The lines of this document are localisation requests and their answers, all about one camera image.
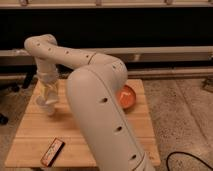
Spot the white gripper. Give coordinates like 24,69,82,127
36,69,59,105

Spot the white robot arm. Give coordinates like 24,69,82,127
24,34,155,171

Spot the white ceramic cup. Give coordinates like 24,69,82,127
44,103,55,116

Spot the wooden table board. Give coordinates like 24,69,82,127
5,79,161,168

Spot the orange bowl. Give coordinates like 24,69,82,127
116,85,136,109

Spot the black cable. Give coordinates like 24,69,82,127
165,151,213,171

